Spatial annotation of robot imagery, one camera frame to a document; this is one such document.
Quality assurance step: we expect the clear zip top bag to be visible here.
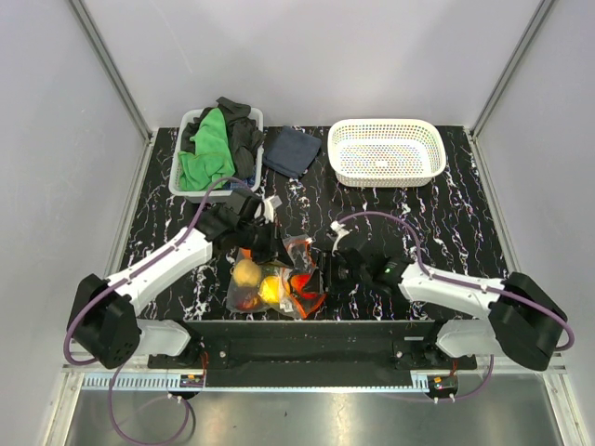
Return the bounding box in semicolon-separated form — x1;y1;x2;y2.
226;234;326;320

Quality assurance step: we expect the green cloth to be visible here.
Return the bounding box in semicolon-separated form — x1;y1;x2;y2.
178;108;235;191

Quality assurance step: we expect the yellow fake fruit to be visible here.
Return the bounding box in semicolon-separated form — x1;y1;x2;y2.
232;258;262;287

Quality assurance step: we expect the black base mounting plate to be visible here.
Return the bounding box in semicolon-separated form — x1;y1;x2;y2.
148;321;477;390

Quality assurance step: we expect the folded dark blue cloth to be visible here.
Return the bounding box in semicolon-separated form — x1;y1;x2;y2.
262;126;322;179

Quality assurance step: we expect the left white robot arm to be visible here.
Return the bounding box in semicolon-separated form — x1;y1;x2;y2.
63;189;293;369

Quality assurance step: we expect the white perforated basket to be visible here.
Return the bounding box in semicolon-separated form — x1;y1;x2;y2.
327;119;446;188

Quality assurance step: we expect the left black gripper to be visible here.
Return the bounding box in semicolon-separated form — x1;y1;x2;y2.
237;218;295;269

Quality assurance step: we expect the black cloth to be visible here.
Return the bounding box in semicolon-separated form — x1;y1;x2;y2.
179;97;264;180

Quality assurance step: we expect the dark red fake fruit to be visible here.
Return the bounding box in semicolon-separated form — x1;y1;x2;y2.
234;294;261;312

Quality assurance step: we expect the blue checkered cloth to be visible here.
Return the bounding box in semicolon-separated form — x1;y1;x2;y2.
221;175;260;190

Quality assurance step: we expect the white slotted cable duct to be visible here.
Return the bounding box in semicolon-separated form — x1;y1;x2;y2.
81;374;433;394

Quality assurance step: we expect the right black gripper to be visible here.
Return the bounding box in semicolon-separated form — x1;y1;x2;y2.
303;250;370;295

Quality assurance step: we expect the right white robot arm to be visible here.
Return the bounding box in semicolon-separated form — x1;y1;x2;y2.
301;239;567;372

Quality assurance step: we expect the grey plastic bin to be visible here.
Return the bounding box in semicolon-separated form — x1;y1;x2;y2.
167;108;265;203

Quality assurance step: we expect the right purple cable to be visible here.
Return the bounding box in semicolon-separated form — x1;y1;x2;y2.
334;211;575;404

